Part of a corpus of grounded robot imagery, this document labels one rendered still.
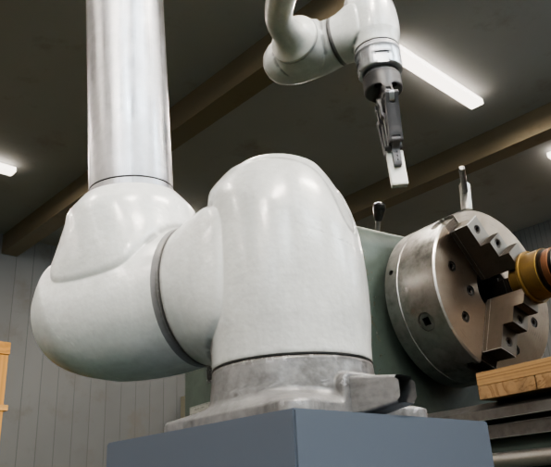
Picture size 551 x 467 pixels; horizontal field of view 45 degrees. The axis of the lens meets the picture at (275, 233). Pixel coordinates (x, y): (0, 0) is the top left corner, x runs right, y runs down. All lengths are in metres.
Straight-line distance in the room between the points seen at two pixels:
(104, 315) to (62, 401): 8.06
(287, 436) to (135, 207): 0.35
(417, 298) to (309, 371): 0.64
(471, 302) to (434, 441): 0.66
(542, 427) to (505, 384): 0.07
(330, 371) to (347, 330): 0.04
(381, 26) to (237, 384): 0.92
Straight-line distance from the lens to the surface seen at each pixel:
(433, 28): 5.39
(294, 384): 0.57
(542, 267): 1.18
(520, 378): 1.02
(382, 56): 1.33
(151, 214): 0.73
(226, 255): 0.62
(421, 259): 1.20
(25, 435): 8.53
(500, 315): 1.21
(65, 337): 0.75
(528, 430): 1.04
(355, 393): 0.57
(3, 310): 8.65
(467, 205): 1.37
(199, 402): 1.58
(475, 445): 0.64
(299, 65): 1.39
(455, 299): 1.19
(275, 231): 0.60
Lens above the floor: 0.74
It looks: 22 degrees up
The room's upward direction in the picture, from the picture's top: 3 degrees counter-clockwise
